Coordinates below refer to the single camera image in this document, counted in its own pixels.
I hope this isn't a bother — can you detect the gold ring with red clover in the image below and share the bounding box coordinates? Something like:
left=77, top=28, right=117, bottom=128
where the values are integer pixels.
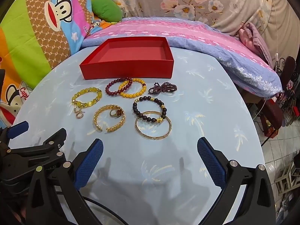
left=110, top=108, right=125, bottom=118

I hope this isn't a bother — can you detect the purple garnet multi-strand bracelet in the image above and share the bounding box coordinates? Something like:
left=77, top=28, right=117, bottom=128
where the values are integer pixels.
left=153, top=81, right=178, bottom=94

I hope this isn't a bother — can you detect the black bead bracelet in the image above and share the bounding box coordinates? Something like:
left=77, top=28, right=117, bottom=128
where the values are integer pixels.
left=132, top=96, right=167, bottom=123

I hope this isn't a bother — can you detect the pink and blue quilt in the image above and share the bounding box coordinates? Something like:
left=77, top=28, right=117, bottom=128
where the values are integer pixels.
left=81, top=16, right=282, bottom=99

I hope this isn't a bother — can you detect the green pillow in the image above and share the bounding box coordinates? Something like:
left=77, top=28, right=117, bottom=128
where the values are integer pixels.
left=91, top=0, right=123, bottom=22

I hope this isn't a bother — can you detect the monkey print blanket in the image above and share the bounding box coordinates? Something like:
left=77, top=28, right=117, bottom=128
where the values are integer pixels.
left=0, top=0, right=110, bottom=122

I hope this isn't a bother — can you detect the pink folded cloth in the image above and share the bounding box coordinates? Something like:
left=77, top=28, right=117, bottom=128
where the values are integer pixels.
left=238, top=21, right=273, bottom=67

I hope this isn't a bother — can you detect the yellow crystal bead bracelet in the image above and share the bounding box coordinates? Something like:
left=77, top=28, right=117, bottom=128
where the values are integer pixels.
left=71, top=87, right=103, bottom=108

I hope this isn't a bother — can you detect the white cord with switch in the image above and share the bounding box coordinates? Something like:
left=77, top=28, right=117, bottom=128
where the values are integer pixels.
left=271, top=0, right=281, bottom=62

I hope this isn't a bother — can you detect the thin gold bangle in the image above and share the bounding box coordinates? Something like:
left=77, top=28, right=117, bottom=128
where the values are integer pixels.
left=135, top=111, right=172, bottom=141

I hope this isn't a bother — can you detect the red cardboard box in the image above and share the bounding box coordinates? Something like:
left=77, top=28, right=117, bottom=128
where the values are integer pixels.
left=79, top=37, right=175, bottom=80

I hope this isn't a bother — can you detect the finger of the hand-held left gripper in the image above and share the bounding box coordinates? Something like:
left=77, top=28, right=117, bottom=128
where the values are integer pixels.
left=0, top=121, right=30, bottom=144
left=6, top=128, right=68, bottom=156

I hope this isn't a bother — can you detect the dark brown chair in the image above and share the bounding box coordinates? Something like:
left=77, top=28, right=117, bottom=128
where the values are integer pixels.
left=260, top=56, right=297, bottom=137

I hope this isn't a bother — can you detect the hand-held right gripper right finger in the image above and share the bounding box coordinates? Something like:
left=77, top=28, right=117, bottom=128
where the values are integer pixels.
left=197, top=136, right=275, bottom=225

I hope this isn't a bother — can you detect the gold cuff bracelet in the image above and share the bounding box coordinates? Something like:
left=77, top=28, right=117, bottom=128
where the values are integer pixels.
left=94, top=104, right=127, bottom=133

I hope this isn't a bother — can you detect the light blue palm print tablecloth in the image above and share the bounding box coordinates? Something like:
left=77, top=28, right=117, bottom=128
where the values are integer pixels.
left=9, top=44, right=268, bottom=225

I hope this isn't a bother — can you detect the black cable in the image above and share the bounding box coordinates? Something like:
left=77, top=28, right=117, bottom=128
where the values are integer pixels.
left=54, top=191, right=123, bottom=225

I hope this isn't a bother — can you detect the yellow orange bead bracelet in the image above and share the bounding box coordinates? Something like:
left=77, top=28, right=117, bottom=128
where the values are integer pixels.
left=119, top=78, right=147, bottom=98

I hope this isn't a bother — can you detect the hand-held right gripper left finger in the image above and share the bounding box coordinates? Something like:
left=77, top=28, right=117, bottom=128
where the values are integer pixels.
left=25, top=138, right=128, bottom=225

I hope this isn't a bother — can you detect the dark red bead bracelet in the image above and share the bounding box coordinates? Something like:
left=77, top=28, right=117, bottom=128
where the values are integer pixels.
left=105, top=78, right=133, bottom=97

